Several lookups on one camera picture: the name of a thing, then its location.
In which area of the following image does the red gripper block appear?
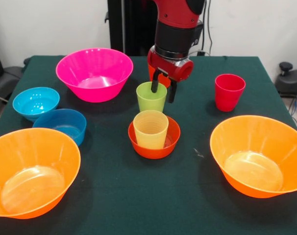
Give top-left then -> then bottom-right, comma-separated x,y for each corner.
147,46 -> 195,103

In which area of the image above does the green cup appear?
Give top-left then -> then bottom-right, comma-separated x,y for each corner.
136,81 -> 168,113

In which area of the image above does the yellow cup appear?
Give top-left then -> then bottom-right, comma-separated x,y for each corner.
132,110 -> 170,150

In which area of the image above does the small red bowl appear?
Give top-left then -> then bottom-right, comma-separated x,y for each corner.
127,116 -> 181,160

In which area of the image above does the large orange bowl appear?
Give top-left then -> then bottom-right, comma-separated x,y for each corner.
209,115 -> 297,199
0,127 -> 81,220

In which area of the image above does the orange cup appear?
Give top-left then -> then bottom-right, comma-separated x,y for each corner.
148,64 -> 171,88

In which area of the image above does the red cup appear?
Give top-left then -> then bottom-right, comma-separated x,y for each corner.
214,73 -> 247,113

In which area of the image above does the large pink bowl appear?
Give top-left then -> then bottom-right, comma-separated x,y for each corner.
55,47 -> 134,103

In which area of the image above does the dark blue bowl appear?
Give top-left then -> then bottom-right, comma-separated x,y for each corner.
32,109 -> 88,147

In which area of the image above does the black stand base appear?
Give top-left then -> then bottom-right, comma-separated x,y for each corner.
274,61 -> 297,98
0,66 -> 24,101

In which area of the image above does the light blue bowl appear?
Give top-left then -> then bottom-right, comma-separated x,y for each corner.
12,87 -> 61,122

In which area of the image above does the dark green tablecloth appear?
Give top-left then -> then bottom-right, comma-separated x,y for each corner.
0,55 -> 297,235

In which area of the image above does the black hanging cable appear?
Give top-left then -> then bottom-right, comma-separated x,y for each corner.
201,0 -> 213,56

